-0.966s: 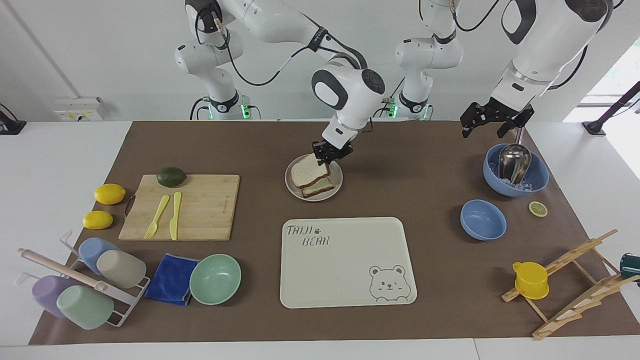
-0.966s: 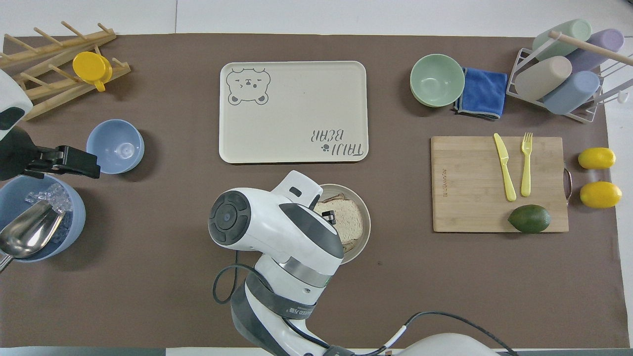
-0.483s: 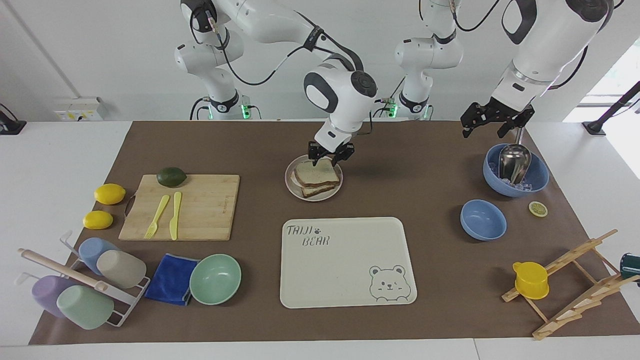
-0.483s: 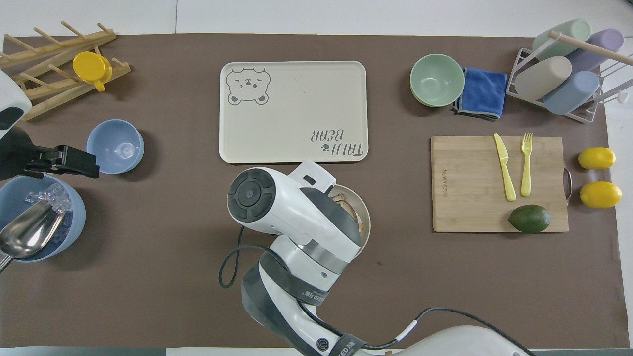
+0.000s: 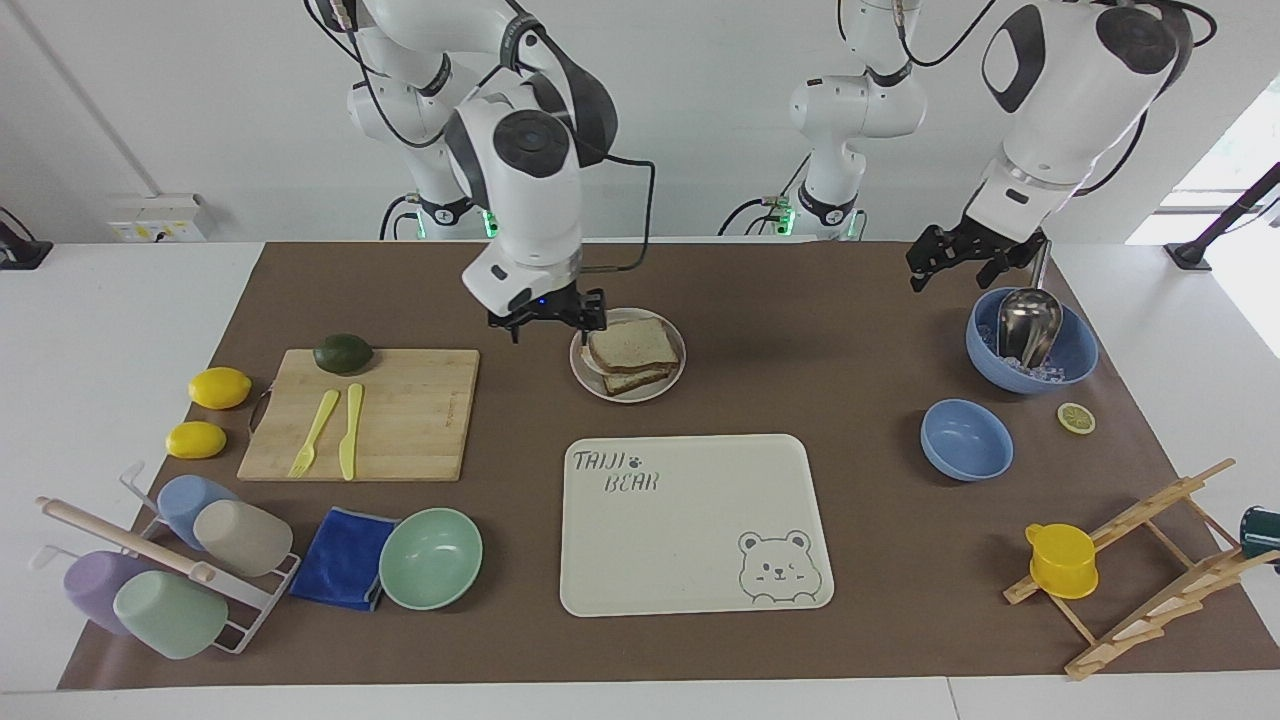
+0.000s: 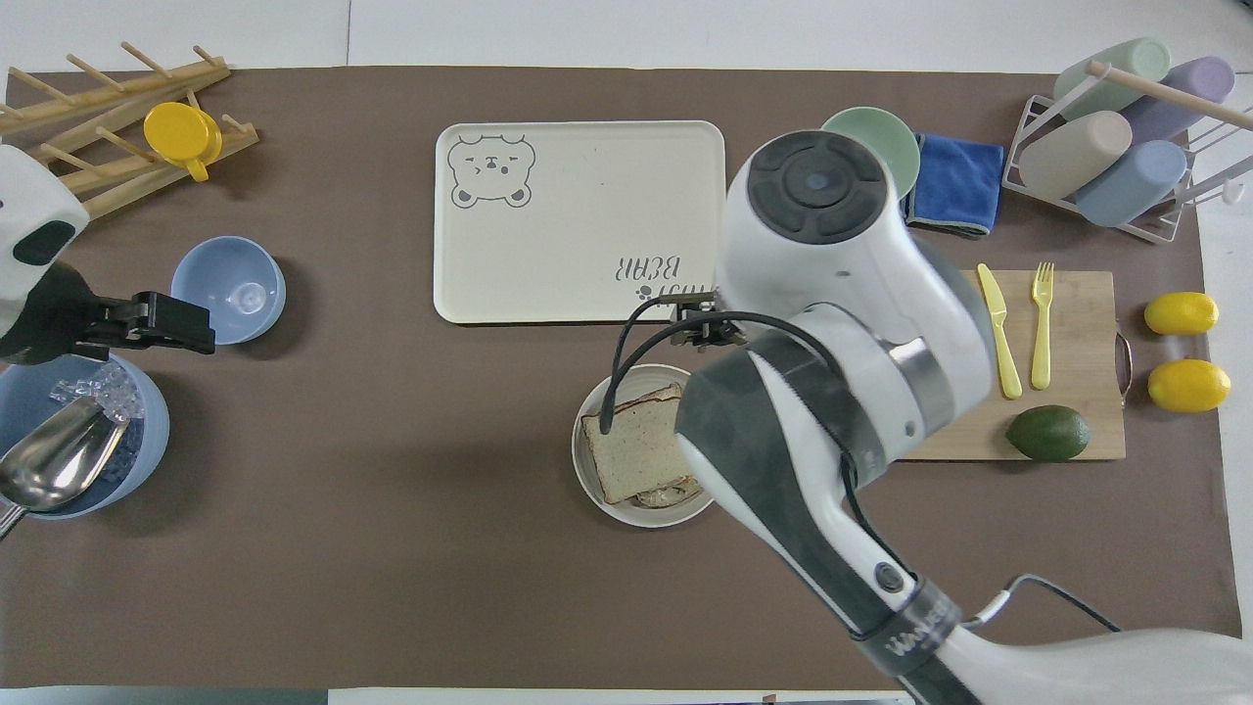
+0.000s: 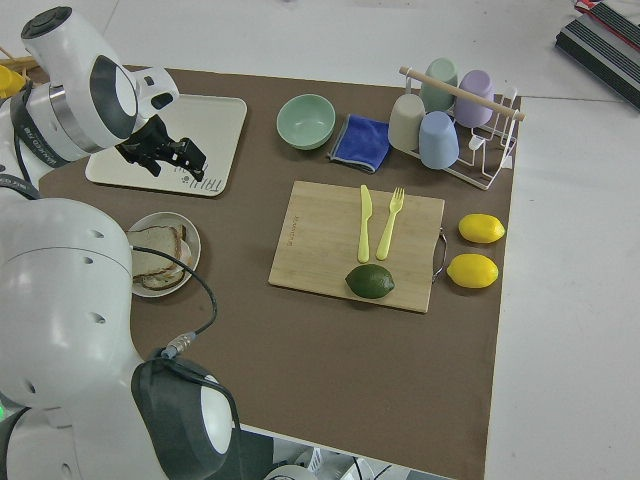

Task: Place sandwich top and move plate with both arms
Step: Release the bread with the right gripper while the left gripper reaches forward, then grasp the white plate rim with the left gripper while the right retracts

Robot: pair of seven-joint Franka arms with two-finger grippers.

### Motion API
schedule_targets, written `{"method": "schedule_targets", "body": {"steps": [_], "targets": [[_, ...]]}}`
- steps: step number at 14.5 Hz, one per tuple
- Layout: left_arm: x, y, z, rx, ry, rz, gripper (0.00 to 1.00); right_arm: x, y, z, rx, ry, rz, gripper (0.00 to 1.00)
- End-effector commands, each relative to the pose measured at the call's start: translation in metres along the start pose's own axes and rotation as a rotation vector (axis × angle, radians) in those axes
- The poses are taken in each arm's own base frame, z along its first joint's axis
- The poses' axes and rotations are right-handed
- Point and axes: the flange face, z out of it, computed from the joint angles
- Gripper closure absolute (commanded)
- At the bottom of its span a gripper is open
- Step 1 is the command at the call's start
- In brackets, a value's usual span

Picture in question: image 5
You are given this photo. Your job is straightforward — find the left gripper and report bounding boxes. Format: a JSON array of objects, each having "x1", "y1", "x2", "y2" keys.
[{"x1": 905, "y1": 212, "x2": 1043, "y2": 294}]

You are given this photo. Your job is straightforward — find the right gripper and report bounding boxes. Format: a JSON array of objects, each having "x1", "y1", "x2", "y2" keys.
[{"x1": 487, "y1": 282, "x2": 609, "y2": 345}]

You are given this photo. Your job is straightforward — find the beige round plate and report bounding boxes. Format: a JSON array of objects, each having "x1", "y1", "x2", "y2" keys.
[{"x1": 569, "y1": 307, "x2": 688, "y2": 405}]

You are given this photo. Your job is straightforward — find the toasted bread slice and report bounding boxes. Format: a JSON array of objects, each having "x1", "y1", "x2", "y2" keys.
[
  {"x1": 599, "y1": 365, "x2": 674, "y2": 397},
  {"x1": 586, "y1": 317, "x2": 682, "y2": 374}
]

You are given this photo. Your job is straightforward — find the metal ice scoop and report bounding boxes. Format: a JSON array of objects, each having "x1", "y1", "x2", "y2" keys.
[{"x1": 996, "y1": 238, "x2": 1065, "y2": 370}]

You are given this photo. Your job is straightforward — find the large blue bowl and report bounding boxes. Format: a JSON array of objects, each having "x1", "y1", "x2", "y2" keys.
[{"x1": 964, "y1": 287, "x2": 1100, "y2": 396}]

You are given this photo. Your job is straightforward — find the bamboo cutting board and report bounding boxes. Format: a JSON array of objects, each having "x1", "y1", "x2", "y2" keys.
[{"x1": 237, "y1": 347, "x2": 482, "y2": 484}]

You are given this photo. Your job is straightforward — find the small blue bowl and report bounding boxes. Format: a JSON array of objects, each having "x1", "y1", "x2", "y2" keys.
[{"x1": 919, "y1": 398, "x2": 1015, "y2": 484}]

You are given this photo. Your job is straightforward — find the green avocado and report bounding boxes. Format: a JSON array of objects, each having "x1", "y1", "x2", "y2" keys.
[{"x1": 312, "y1": 333, "x2": 376, "y2": 377}]

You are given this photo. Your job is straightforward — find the yellow plastic knife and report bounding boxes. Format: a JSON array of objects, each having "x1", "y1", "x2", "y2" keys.
[{"x1": 338, "y1": 383, "x2": 366, "y2": 483}]

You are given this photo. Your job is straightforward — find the cream tray with bear print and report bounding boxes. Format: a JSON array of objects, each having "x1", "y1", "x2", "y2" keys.
[{"x1": 558, "y1": 432, "x2": 836, "y2": 619}]

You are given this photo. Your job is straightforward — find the yellow plastic fork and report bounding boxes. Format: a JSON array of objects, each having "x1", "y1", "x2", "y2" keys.
[{"x1": 288, "y1": 389, "x2": 342, "y2": 480}]

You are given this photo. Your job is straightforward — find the black stand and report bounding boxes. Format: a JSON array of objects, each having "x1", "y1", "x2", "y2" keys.
[
  {"x1": 1164, "y1": 162, "x2": 1280, "y2": 273},
  {"x1": 0, "y1": 206, "x2": 54, "y2": 272}
]

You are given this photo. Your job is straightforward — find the mint green bowl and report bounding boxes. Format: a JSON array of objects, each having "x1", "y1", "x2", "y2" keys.
[{"x1": 378, "y1": 507, "x2": 485, "y2": 612}]

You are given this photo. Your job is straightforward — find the wooden dish rack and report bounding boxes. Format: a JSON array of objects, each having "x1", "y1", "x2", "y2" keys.
[{"x1": 1003, "y1": 458, "x2": 1280, "y2": 683}]

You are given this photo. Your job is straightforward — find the blue folded cloth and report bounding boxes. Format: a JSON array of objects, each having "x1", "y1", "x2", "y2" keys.
[{"x1": 288, "y1": 506, "x2": 402, "y2": 613}]

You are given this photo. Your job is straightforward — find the yellow lemon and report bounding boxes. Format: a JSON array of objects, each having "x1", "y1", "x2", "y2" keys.
[
  {"x1": 188, "y1": 367, "x2": 254, "y2": 411},
  {"x1": 165, "y1": 421, "x2": 229, "y2": 461}
]

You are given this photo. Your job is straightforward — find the beige plastic cup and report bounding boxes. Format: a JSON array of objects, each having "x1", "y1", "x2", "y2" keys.
[{"x1": 191, "y1": 498, "x2": 295, "y2": 579}]

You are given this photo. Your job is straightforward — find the dark green cup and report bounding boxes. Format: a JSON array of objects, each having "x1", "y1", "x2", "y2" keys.
[{"x1": 1239, "y1": 505, "x2": 1280, "y2": 562}]

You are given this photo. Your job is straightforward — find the blue plastic cup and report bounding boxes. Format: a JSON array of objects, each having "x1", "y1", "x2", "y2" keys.
[{"x1": 156, "y1": 474, "x2": 242, "y2": 552}]

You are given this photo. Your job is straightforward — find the mint green plastic cup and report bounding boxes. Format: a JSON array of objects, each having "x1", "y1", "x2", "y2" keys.
[{"x1": 112, "y1": 569, "x2": 230, "y2": 661}]

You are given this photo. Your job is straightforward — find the purple plastic cup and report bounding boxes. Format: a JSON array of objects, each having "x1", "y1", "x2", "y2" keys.
[{"x1": 63, "y1": 550, "x2": 153, "y2": 637}]

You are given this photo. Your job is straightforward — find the black cable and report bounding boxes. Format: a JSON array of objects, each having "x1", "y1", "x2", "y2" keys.
[
  {"x1": 574, "y1": 154, "x2": 658, "y2": 275},
  {"x1": 1074, "y1": 108, "x2": 1153, "y2": 199},
  {"x1": 717, "y1": 195, "x2": 773, "y2": 239},
  {"x1": 379, "y1": 192, "x2": 427, "y2": 242},
  {"x1": 898, "y1": 0, "x2": 1002, "y2": 70}
]

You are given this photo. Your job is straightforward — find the yellow cup with handle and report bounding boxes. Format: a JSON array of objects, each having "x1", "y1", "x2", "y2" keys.
[{"x1": 1024, "y1": 522, "x2": 1100, "y2": 601}]

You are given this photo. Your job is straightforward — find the white wall socket box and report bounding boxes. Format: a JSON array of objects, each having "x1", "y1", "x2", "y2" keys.
[{"x1": 106, "y1": 193, "x2": 207, "y2": 245}]

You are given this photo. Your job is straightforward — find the white wire cup rack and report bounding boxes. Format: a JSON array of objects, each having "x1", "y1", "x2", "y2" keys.
[{"x1": 30, "y1": 461, "x2": 303, "y2": 657}]

